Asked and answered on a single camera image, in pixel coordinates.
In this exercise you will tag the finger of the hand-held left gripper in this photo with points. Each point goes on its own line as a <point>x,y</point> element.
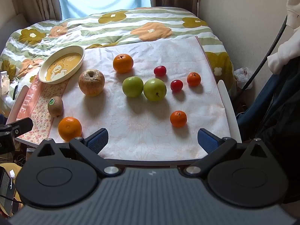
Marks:
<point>21,126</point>

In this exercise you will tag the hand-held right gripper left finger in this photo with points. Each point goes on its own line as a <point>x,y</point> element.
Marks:
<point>99,140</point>

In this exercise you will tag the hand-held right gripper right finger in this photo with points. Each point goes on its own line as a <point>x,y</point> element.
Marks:
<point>206,140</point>

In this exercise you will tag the large orange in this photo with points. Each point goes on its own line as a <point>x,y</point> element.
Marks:
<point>69,129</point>
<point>123,63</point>

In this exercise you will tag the brown kiwi green sticker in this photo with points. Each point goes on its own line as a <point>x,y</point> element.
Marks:
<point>55,106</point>

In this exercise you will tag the wrinkled brown apple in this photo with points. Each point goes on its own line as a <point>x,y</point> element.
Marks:
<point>91,83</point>

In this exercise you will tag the small red plum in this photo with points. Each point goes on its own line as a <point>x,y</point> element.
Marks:
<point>160,70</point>
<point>176,85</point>

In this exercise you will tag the green apple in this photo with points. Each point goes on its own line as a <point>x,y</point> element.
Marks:
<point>154,89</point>
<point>132,86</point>

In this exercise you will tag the small mandarin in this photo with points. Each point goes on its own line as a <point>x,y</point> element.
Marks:
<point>193,79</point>

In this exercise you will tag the cream oval tray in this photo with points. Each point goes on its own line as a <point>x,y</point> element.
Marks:
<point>63,63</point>

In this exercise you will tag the black pen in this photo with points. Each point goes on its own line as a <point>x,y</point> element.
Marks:
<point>15,90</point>

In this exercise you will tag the white towel pink border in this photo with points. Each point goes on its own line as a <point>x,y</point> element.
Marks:
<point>140,126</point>

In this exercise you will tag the black device screen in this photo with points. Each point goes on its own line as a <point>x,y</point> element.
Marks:
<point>5,189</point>

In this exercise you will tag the white bottle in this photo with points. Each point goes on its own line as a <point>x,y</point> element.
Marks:
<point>4,82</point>

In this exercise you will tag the dark blue jeans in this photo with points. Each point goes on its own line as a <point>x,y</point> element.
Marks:
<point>262,103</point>

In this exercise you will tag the white plastic bag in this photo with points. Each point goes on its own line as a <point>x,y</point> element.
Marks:
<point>242,75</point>

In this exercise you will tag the black garment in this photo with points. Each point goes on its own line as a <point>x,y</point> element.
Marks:
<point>283,136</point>

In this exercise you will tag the floral striped blanket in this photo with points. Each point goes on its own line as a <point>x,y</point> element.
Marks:
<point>105,28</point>

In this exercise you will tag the white hanging garment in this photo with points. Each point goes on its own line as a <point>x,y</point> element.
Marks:
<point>293,9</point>

